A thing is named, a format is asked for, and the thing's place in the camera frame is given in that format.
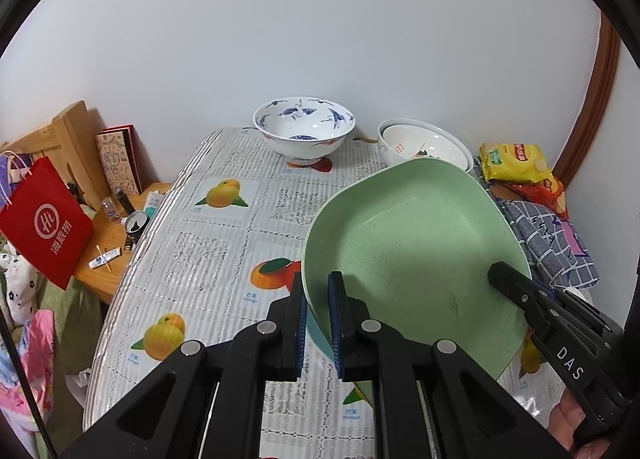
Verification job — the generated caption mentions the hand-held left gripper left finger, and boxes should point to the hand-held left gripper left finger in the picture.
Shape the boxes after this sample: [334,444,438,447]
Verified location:
[57,284,308,459]

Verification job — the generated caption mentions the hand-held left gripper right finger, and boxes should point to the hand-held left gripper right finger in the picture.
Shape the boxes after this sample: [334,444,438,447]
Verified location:
[326,271,583,459]

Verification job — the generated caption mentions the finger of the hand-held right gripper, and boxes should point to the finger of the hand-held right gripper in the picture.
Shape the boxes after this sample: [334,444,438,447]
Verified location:
[487,261,624,341]

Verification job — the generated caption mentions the green plate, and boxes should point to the green plate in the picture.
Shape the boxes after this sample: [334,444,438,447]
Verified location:
[301,158,532,382]

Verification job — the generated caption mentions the person's right hand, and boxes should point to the person's right hand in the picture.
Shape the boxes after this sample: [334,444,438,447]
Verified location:
[547,389,617,459]

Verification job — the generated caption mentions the grey checked cloth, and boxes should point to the grey checked cloth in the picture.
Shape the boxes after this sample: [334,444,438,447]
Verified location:
[472,161,600,287]

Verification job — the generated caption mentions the red chips bag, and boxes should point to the red chips bag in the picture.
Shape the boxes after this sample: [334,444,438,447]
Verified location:
[492,174,571,220]

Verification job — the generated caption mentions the fruit print tablecloth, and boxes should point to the fruit print tablecloth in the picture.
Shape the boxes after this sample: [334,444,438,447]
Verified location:
[82,128,591,459]

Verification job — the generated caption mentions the yellow chips bag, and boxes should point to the yellow chips bag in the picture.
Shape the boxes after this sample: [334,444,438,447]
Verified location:
[479,142,553,184]

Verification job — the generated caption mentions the white bowl with orange print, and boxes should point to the white bowl with orange print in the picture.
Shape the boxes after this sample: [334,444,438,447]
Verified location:
[382,124,468,167]

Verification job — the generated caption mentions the white bowl with swirl pattern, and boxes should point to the white bowl with swirl pattern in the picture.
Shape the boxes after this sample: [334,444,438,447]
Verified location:
[376,119,473,174]

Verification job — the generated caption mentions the white teal small box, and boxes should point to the white teal small box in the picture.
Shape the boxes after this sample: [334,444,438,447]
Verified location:
[142,191,163,220]

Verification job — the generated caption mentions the black can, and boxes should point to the black can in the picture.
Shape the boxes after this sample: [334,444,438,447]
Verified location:
[122,211,149,245]

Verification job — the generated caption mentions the blue crane pattern bowl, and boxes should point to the blue crane pattern bowl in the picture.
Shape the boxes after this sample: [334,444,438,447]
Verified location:
[252,96,357,166]

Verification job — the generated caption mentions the small white tube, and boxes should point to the small white tube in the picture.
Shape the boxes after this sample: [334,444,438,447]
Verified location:
[89,248,122,269]

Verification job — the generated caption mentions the wooden side table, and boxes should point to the wooden side table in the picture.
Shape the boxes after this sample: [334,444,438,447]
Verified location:
[72,182,173,305]

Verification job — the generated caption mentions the dark cylindrical bottle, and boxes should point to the dark cylindrical bottle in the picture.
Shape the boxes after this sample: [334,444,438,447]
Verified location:
[112,188,137,214]

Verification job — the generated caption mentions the small glass bottle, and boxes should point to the small glass bottle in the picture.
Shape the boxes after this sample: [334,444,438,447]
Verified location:
[101,196,123,224]

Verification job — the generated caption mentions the white plastic bag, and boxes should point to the white plastic bag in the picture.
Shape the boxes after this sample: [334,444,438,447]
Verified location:
[67,371,92,406]

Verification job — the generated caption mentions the patterned beige book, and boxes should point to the patterned beige book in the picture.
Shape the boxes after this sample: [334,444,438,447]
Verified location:
[95,131,143,194]

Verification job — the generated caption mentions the red book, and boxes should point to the red book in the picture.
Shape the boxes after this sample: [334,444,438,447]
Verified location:
[102,125,147,190]

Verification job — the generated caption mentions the pink floral fabric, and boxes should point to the pink floral fabric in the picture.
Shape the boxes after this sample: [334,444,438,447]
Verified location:
[0,309,56,435]

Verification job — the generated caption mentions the red paper bag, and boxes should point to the red paper bag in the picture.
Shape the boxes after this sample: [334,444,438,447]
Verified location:
[0,155,95,290]

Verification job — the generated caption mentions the white floral fabric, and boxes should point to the white floral fabric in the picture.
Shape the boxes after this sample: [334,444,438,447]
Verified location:
[0,239,42,327]

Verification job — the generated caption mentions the cardboard boxes on floor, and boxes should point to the cardboard boxes on floor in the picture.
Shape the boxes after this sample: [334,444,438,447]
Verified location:
[0,100,113,200]

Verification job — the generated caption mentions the brown wooden door frame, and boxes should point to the brown wooden door frame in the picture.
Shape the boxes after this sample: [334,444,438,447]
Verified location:
[550,14,621,190]

